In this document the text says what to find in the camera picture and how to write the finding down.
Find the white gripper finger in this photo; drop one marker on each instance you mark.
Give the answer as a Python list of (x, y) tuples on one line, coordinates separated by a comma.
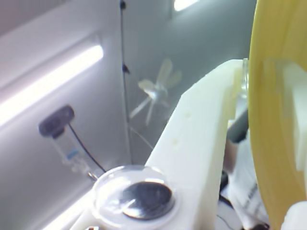
[(297, 100), (196, 134)]

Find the yellow plate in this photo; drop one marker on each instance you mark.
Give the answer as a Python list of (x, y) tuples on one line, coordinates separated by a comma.
[(275, 187)]

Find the white ceiling fan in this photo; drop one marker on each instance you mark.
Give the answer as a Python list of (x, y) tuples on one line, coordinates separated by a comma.
[(158, 92)]

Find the white printed paper bag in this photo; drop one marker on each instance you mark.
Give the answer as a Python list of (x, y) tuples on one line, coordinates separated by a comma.
[(242, 191)]

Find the googly eye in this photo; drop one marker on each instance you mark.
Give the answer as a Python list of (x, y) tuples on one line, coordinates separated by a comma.
[(148, 198)]

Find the thin grey stand pole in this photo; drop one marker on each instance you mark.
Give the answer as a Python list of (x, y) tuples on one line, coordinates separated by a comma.
[(125, 69)]

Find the black webcam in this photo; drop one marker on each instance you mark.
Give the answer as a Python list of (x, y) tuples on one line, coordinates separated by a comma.
[(56, 119)]

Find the long fluorescent ceiling light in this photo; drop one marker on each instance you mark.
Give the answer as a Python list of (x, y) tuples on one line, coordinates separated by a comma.
[(48, 83)]

